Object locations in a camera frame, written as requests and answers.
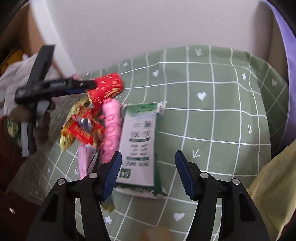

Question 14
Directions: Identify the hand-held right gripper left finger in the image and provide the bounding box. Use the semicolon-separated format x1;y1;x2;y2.
26;150;123;241

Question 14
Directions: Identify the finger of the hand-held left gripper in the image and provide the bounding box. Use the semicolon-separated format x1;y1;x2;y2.
73;80;98;90
62;88;89;95

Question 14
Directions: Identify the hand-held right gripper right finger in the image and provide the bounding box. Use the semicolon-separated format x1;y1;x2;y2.
174;150;270;241

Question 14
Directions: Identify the red paper cup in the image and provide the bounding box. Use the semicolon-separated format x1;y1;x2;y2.
87;72;124;106

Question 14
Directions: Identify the green white packet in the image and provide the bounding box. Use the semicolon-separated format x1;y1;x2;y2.
114;101;168;200

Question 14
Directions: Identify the red snack wrapper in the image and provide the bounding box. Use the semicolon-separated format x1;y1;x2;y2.
69;107;105;147

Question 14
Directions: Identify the green yellow snack wrapper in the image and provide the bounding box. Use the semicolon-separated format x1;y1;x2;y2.
60;102;80;152

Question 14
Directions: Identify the yellow plastic bin bag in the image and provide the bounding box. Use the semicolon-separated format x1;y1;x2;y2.
247;139;296;241

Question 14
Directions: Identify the person's left hand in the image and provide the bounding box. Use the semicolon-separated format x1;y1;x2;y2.
8;101;57;146

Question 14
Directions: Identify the white plastic bag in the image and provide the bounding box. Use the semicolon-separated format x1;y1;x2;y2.
0;53;67;114

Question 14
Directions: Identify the pink candy pack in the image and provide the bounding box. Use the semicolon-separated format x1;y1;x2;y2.
77;144;93;180

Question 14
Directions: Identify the long pink packet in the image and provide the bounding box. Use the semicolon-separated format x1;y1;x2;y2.
102;98;122;163

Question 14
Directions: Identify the white curved panel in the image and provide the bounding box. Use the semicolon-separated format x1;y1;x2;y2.
29;0;80;75

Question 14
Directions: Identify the green checked tablecloth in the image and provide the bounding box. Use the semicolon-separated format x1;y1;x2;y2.
14;45;289;241

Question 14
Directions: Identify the dark red clothing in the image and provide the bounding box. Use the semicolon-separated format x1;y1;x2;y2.
0;189;43;241

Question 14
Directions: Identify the purple cloth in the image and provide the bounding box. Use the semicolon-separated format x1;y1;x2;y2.
270;0;296;158

